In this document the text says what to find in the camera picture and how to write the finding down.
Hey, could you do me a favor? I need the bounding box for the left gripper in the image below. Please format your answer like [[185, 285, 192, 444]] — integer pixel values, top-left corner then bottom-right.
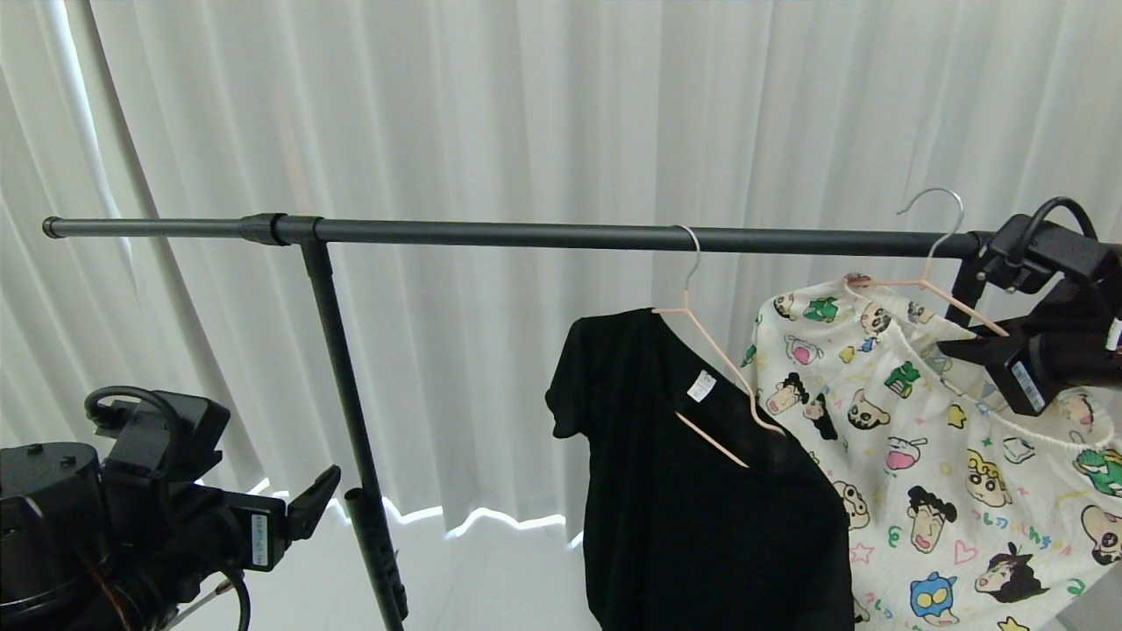
[[167, 466, 342, 588]]

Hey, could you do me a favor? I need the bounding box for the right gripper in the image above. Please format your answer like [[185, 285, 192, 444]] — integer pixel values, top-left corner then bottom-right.
[[938, 329, 1122, 417]]

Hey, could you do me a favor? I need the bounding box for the cream printed garment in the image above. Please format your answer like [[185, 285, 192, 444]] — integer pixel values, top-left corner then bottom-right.
[[741, 276, 1122, 631]]

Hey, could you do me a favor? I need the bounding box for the pink clothes hanger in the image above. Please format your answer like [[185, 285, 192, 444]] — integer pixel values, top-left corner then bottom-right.
[[846, 188, 1013, 338], [650, 226, 787, 470]]

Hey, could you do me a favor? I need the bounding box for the black garment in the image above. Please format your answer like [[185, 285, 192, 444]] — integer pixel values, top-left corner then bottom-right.
[[545, 307, 856, 631]]

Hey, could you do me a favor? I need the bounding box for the black clothes rack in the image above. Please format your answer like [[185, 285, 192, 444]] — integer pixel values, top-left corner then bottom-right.
[[42, 215, 1000, 631]]

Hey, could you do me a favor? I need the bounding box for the white curtain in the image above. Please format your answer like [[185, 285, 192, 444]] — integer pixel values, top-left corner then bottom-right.
[[0, 0, 1122, 535]]

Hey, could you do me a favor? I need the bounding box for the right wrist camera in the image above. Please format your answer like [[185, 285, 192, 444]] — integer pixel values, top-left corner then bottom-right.
[[971, 213, 1122, 338]]

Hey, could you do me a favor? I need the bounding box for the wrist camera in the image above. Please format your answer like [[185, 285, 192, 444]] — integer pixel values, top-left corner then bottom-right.
[[85, 386, 231, 518], [971, 213, 1122, 338]]

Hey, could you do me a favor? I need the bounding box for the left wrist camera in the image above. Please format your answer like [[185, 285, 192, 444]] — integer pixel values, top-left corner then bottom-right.
[[85, 386, 231, 518]]

